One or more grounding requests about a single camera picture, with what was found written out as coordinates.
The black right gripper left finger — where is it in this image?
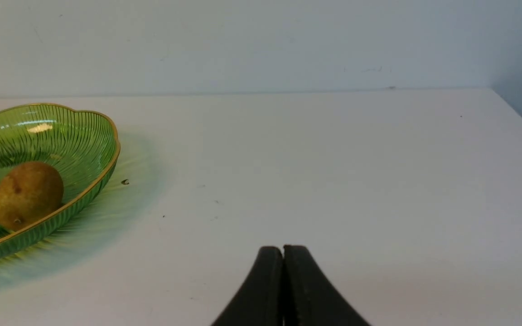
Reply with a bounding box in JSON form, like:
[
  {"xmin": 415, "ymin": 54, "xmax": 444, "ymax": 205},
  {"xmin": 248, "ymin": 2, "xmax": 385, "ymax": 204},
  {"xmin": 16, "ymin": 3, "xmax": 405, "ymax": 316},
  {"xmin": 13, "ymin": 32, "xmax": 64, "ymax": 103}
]
[{"xmin": 212, "ymin": 246, "xmax": 283, "ymax": 326}]

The green glass fruit plate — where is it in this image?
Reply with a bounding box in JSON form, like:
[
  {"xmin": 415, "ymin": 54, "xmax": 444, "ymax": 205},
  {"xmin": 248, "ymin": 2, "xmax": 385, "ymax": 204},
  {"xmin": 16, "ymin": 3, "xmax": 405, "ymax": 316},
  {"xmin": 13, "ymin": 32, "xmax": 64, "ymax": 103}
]
[{"xmin": 0, "ymin": 103, "xmax": 121, "ymax": 259}]

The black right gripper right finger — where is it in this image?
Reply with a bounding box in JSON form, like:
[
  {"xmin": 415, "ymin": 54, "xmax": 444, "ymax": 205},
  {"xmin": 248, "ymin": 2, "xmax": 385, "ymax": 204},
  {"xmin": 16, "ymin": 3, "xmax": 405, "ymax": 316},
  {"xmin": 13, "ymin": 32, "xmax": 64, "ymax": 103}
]
[{"xmin": 282, "ymin": 245, "xmax": 369, "ymax": 326}]

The brown kiwi fruit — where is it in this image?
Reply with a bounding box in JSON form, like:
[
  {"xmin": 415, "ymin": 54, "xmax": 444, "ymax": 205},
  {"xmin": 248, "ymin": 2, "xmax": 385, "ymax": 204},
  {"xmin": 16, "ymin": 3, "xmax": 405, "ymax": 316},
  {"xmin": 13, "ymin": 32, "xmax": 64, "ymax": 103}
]
[{"xmin": 0, "ymin": 161, "xmax": 64, "ymax": 231}]

